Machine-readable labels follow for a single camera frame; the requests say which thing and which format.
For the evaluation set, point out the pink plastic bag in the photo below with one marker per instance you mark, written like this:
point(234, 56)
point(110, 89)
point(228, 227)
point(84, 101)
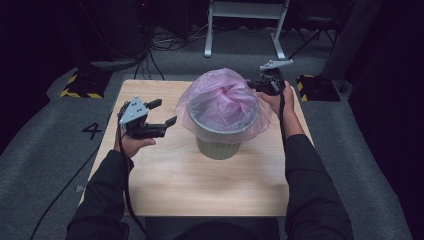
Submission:
point(223, 96)

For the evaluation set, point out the white metal stand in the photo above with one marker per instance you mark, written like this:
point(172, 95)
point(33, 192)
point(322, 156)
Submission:
point(245, 10)

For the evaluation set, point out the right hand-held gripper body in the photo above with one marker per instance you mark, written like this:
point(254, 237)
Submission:
point(271, 81)

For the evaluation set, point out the green plastic bin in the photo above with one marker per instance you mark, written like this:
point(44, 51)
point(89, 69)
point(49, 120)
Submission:
point(218, 150)

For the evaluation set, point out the person's right hand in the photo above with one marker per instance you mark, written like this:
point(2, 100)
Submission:
point(288, 103)

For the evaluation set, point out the person's left hand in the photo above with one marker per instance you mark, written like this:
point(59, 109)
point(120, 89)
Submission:
point(133, 145)

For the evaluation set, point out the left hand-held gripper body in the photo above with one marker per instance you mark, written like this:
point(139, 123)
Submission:
point(135, 115)

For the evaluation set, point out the grey tape strip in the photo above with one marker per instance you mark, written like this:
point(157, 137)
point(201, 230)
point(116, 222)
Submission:
point(79, 189)

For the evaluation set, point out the black tripod stand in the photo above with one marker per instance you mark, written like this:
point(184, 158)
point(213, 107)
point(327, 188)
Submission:
point(313, 36)

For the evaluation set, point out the black yellow striped base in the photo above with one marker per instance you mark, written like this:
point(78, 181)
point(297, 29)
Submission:
point(318, 88)
point(87, 83)

